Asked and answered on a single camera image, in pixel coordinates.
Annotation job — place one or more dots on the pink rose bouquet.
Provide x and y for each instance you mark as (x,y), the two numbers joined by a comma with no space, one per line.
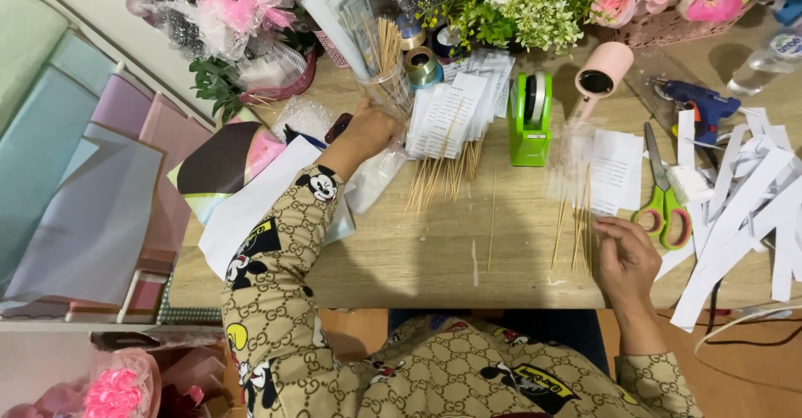
(119,390)

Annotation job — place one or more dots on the bundle of wooden skewers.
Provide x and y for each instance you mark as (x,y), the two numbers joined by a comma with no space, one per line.
(388,45)

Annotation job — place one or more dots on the heap of white paper strips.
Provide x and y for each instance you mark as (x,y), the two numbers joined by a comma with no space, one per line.
(745,211)

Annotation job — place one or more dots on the clear plastic sleeve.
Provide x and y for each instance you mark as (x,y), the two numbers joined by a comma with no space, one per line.
(376,177)

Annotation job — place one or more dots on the bubble wrap piece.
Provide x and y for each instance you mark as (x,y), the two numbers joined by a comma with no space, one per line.
(304,117)

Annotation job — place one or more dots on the pink mini hair dryer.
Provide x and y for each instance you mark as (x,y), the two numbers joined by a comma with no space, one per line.
(598,73)

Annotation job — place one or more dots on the person's left hand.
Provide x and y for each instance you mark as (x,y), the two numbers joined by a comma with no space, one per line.
(366,133)

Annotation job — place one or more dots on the pile of wrapped slips on skewers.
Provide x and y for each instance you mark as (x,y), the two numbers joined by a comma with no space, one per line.
(451,123)

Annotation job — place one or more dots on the green tape dispenser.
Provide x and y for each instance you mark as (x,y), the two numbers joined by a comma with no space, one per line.
(530,120)

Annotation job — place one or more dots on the clear water bottle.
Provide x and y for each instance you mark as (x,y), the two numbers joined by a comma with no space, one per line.
(767,54)

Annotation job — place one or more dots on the single wooden skewer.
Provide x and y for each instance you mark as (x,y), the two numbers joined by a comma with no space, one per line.
(492,221)

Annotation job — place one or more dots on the dark red phone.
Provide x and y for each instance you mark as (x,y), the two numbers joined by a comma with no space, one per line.
(338,127)

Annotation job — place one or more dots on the small pile of wrapped skewers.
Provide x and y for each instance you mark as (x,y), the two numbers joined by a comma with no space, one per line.
(592,186)

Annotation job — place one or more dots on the blue glue gun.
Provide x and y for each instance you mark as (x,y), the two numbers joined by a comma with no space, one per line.
(702,106)

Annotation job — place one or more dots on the green and white flower bunch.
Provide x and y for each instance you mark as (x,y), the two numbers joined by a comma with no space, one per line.
(510,8)

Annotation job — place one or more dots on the person's patterned beige clothing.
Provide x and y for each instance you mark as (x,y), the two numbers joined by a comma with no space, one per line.
(476,368)

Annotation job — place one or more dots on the white tape roll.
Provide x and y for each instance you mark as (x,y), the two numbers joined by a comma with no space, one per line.
(689,183)

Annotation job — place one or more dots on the small pink mesh basket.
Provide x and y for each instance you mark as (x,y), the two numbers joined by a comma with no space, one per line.
(332,48)

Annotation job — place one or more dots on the dark ribbon spool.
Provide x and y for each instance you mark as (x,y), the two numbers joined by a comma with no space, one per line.
(447,42)

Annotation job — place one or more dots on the person's right fingers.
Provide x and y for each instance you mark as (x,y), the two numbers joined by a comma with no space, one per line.
(611,233)

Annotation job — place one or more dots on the pink and black wrapped bouquet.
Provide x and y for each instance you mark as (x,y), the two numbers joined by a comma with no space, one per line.
(213,8)

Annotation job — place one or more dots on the white paper sheet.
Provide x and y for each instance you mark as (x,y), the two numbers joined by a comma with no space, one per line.
(263,211)

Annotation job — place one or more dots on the brown and pink paper bag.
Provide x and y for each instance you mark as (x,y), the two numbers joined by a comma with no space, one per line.
(225,167)

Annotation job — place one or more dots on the pink basket of fabric flowers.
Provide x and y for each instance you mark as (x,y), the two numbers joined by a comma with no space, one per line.
(664,1)

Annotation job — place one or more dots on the person's left fingers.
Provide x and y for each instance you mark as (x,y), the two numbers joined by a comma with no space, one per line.
(390,125)

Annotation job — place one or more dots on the rack of coloured wrapping paper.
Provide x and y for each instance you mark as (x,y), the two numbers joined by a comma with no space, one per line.
(81,180)

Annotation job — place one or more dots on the dark pink basket with leaves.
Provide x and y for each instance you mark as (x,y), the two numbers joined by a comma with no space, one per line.
(269,80)

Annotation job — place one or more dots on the blue and gold ribbon spool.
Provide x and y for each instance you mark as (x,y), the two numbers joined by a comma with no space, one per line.
(410,33)

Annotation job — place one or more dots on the clear glass jar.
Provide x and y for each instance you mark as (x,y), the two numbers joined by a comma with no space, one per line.
(387,89)

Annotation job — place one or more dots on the person's right hand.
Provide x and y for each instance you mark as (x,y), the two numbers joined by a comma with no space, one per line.
(630,264)

